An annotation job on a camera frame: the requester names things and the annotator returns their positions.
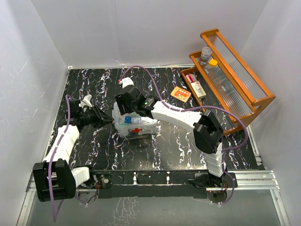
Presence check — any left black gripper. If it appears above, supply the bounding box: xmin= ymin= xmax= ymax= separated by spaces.
xmin=80 ymin=105 xmax=114 ymax=129

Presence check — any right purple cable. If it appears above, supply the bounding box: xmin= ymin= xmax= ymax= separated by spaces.
xmin=119 ymin=65 xmax=249 ymax=205

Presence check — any yellow capped bottle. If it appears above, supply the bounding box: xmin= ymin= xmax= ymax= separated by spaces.
xmin=208 ymin=58 xmax=218 ymax=67

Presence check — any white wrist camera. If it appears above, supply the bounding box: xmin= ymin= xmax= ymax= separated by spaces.
xmin=79 ymin=94 xmax=93 ymax=111
xmin=118 ymin=77 xmax=134 ymax=88

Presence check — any clear box lid with handle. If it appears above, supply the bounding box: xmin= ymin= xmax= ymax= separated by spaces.
xmin=112 ymin=102 xmax=158 ymax=137

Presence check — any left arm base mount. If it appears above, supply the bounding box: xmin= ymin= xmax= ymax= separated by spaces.
xmin=81 ymin=165 xmax=112 ymax=197

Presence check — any blue white spray bottle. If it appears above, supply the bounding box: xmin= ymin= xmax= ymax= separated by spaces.
xmin=123 ymin=116 xmax=142 ymax=124

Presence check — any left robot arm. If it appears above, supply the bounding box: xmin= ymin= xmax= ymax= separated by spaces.
xmin=32 ymin=95 xmax=113 ymax=202

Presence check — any clear first aid box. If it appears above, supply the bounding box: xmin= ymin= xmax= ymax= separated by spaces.
xmin=114 ymin=117 xmax=158 ymax=138

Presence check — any clear jar on shelf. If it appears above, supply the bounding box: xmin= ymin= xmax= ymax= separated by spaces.
xmin=200 ymin=47 xmax=212 ymax=61

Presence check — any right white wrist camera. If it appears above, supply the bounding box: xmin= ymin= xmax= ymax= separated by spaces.
xmin=118 ymin=77 xmax=134 ymax=88

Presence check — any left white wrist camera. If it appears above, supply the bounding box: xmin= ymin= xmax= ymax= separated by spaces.
xmin=79 ymin=94 xmax=93 ymax=111

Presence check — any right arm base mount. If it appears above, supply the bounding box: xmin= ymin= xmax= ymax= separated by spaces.
xmin=187 ymin=171 xmax=238 ymax=191

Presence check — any orange wooden shelf rack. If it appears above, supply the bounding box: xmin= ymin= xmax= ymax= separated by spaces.
xmin=181 ymin=28 xmax=275 ymax=126

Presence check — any orange plaster packet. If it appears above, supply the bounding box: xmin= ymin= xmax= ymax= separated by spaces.
xmin=171 ymin=86 xmax=191 ymax=103

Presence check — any beige medicine box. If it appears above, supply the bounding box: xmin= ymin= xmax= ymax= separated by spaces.
xmin=190 ymin=81 xmax=206 ymax=100

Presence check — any red white medicine box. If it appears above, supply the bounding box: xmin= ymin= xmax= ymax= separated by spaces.
xmin=185 ymin=73 xmax=198 ymax=83

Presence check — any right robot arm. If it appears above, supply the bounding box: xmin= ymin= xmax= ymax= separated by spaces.
xmin=115 ymin=85 xmax=227 ymax=187

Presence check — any metal frame rail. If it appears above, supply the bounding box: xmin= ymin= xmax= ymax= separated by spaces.
xmin=18 ymin=126 xmax=289 ymax=226

